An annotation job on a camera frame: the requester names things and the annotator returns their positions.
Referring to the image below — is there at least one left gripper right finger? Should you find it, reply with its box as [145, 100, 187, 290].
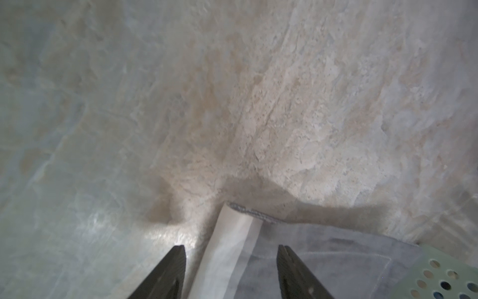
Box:
[276, 245, 334, 299]

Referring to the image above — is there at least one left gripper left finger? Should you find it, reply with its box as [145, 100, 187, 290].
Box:
[128, 245, 187, 299]

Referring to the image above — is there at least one plain grey pillowcase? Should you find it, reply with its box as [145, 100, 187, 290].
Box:
[186, 202, 426, 299]

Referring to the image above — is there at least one green plastic basket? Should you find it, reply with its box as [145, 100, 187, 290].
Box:
[390, 244, 478, 299]

